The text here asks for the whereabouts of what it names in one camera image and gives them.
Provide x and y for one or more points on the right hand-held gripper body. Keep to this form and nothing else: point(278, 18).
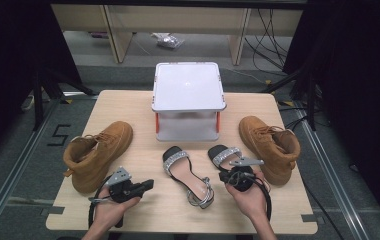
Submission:
point(241, 178)

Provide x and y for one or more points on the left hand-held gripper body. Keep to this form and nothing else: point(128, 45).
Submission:
point(119, 176)

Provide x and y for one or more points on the tan suede lace-up boot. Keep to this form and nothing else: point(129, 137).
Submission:
point(261, 140)
point(91, 163)

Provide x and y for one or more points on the white two-tier shoe rack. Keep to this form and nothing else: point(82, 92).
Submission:
point(188, 86)

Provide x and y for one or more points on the person's right hand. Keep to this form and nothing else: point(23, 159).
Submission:
point(253, 201)

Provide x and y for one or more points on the person's left hand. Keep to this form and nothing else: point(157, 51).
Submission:
point(108, 211)

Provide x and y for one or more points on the black metal stand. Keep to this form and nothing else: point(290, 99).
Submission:
point(311, 100)
point(38, 100)

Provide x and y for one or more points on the beige wooden desk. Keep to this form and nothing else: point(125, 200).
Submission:
point(118, 36)

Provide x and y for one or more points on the clear plastic bag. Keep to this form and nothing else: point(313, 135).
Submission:
point(168, 40)

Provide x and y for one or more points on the dark curtain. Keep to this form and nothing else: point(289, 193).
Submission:
point(361, 66)
point(11, 50)

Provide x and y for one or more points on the aluminium floor rail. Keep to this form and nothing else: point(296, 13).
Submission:
point(331, 173)
point(14, 173)

